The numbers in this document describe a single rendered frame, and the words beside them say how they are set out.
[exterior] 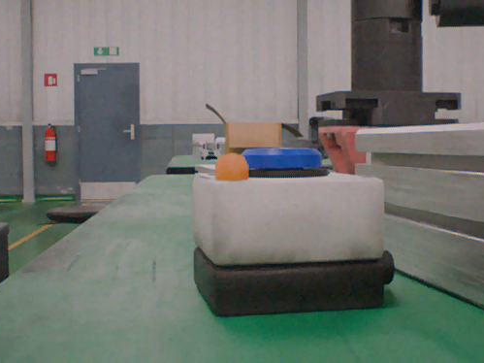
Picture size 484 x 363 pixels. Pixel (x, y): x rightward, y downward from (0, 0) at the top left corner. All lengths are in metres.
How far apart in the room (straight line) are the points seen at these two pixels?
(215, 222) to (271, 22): 11.38
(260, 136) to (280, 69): 8.97
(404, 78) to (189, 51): 11.01
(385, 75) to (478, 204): 0.24
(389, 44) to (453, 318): 0.29
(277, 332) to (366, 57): 0.32
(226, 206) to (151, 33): 11.27
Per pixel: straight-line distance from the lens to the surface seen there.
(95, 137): 11.51
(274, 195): 0.33
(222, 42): 11.59
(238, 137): 2.62
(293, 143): 4.08
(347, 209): 0.34
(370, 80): 0.58
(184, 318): 0.33
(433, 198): 0.39
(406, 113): 0.57
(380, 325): 0.32
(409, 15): 0.59
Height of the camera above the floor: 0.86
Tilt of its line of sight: 3 degrees down
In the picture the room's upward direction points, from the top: straight up
